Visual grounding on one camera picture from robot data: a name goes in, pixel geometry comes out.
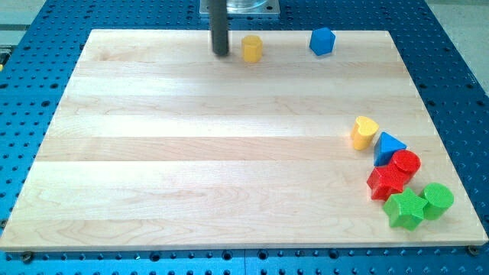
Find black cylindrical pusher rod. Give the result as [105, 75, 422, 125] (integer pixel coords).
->
[209, 0, 229, 57]

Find blue cube block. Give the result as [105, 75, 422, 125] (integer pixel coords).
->
[309, 27, 335, 56]

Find wooden board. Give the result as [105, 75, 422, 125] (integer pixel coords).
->
[1, 29, 487, 252]

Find yellow heart block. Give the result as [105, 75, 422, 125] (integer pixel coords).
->
[350, 116, 380, 150]

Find blue triangle block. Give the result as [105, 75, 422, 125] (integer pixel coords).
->
[374, 131, 407, 167]

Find red star block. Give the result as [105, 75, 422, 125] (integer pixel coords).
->
[367, 166, 410, 201]

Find red cylinder block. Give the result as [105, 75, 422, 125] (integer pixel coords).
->
[387, 149, 421, 185]

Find green star block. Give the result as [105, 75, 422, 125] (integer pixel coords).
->
[383, 188, 428, 231]

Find green cylinder block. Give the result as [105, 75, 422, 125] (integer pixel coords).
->
[419, 183, 455, 220]

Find board clamp screw left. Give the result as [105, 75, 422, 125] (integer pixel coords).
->
[19, 251, 35, 264]

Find board clamp screw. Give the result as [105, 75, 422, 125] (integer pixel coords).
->
[466, 245, 480, 257]
[19, 251, 35, 264]

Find board clamp screw right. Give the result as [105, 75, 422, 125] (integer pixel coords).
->
[466, 245, 480, 257]

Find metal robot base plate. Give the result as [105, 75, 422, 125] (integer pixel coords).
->
[199, 0, 281, 19]

